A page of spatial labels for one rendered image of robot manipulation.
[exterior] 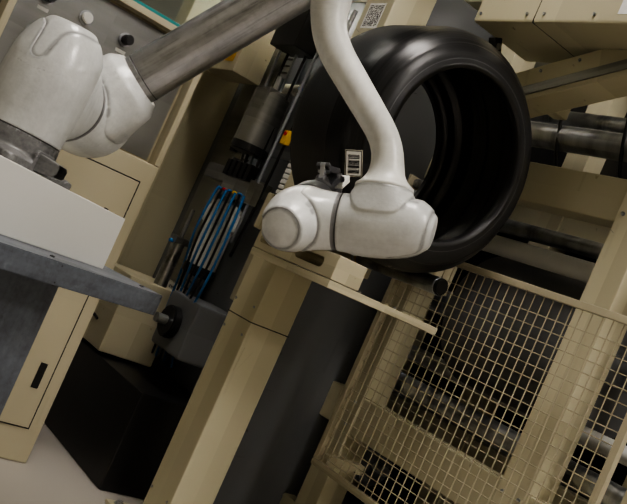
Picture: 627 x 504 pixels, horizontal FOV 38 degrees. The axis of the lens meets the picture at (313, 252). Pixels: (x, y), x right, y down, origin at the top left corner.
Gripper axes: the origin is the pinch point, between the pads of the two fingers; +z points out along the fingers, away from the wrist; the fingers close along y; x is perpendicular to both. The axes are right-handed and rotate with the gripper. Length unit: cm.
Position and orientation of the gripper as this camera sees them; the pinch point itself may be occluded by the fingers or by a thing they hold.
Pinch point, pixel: (339, 181)
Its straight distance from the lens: 191.0
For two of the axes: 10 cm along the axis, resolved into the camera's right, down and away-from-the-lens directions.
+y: 0.2, 9.6, 2.7
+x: 9.7, 0.5, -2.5
